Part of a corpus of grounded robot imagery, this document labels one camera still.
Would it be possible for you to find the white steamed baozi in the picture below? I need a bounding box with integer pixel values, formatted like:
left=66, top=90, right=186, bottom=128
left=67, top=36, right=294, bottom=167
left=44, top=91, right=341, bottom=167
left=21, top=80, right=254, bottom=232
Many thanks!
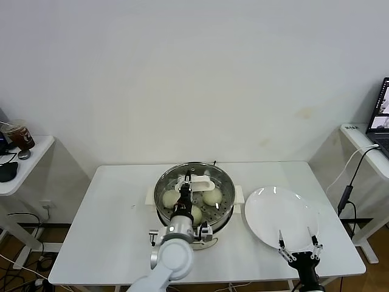
left=190, top=206, right=203, bottom=226
left=162, top=190, right=180, bottom=210
left=202, top=189, right=222, bottom=206

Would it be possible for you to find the iced coffee plastic cup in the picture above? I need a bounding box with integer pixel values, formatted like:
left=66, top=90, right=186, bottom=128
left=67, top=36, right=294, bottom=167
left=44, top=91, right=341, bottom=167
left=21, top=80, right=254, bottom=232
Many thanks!
left=0, top=118, right=36, bottom=151

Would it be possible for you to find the black cable with adapter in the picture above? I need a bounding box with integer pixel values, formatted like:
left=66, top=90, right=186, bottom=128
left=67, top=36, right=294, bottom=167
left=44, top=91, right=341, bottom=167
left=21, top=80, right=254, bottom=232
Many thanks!
left=337, top=147, right=379, bottom=244

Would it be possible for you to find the white electric cooker base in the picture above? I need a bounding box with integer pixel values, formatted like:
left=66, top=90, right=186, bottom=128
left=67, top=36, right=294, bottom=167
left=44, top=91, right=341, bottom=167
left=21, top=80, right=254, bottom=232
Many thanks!
left=145, top=185, right=246, bottom=252

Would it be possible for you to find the white side table with laptop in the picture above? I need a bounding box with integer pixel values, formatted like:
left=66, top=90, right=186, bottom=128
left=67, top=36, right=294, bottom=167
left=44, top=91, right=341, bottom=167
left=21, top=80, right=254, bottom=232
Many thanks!
left=339, top=123, right=389, bottom=265

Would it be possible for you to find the black computer mouse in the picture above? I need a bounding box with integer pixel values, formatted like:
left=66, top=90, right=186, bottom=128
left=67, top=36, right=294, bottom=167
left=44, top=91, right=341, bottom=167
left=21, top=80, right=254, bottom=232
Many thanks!
left=0, top=161, right=19, bottom=183

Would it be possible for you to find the white floor cable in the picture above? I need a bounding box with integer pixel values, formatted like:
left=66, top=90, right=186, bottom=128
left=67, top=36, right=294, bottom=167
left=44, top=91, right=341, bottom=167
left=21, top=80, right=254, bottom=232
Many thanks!
left=226, top=282, right=255, bottom=290

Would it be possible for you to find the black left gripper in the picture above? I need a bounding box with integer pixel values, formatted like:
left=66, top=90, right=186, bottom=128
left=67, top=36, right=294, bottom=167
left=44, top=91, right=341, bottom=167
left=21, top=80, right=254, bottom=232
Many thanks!
left=173, top=170, right=195, bottom=217

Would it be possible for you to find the white side table with cup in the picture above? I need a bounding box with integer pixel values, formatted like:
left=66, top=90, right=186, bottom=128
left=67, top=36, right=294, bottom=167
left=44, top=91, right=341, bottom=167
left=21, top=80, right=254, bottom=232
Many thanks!
left=0, top=134, right=57, bottom=270

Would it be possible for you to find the dark screen device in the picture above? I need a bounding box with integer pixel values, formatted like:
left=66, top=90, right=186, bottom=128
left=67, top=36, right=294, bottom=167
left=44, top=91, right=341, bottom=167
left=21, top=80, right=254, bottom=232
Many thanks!
left=0, top=106, right=12, bottom=153

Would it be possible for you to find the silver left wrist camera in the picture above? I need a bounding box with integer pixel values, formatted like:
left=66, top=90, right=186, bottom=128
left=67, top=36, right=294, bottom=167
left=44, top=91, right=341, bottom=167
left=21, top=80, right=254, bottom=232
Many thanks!
left=194, top=223, right=214, bottom=244

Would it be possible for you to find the open dark laptop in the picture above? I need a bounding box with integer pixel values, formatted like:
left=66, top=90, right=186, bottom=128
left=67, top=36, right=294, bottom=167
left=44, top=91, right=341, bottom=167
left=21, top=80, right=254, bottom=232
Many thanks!
left=366, top=77, right=389, bottom=159

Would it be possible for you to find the black floor cable tangle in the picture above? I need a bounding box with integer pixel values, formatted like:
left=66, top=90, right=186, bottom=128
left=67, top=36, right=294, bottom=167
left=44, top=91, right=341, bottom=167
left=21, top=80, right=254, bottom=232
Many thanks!
left=0, top=252, right=58, bottom=288

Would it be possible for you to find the glass lid with white handle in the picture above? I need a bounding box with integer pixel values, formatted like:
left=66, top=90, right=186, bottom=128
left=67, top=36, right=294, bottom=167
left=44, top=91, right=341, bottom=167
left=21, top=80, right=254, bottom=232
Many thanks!
left=154, top=162, right=236, bottom=215

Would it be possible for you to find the black cable loop by outlet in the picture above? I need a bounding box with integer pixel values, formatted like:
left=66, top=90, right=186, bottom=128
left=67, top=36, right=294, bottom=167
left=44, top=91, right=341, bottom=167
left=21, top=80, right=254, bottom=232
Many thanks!
left=6, top=209, right=51, bottom=229

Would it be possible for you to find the white laptop cable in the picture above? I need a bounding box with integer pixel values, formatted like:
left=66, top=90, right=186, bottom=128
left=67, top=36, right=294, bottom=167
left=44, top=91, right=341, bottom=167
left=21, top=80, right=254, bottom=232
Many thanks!
left=326, top=145, right=379, bottom=193

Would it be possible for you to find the white round plate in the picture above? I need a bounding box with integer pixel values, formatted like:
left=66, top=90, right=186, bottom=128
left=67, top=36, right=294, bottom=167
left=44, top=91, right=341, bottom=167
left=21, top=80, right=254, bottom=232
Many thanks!
left=244, top=186, right=320, bottom=252

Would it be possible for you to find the black thin desk cable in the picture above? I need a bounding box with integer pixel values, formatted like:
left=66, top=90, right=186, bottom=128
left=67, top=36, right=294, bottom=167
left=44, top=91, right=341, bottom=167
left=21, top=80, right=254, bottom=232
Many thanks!
left=0, top=151, right=18, bottom=165

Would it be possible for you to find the perforated steel steamer basket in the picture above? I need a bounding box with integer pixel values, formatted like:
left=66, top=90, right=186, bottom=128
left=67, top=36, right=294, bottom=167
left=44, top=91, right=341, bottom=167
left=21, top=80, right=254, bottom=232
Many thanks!
left=154, top=162, right=236, bottom=229

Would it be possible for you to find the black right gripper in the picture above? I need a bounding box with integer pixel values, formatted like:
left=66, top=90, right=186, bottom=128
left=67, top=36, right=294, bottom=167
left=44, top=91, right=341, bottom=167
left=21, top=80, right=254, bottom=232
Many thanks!
left=277, top=226, right=323, bottom=283

